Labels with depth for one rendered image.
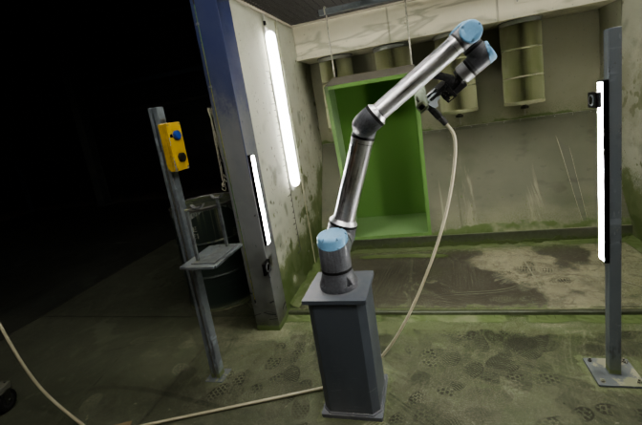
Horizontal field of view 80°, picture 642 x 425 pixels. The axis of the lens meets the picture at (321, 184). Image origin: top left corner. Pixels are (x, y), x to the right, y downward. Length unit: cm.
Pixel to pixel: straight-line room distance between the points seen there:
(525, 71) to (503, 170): 91
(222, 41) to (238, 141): 62
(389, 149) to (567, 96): 195
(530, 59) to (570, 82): 63
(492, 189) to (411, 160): 111
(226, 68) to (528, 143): 288
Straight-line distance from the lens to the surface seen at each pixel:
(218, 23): 259
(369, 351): 197
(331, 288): 186
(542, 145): 416
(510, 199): 392
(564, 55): 432
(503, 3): 381
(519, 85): 384
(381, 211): 327
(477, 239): 381
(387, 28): 374
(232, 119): 253
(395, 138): 300
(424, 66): 170
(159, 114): 221
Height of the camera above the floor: 150
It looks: 11 degrees down
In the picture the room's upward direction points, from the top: 9 degrees counter-clockwise
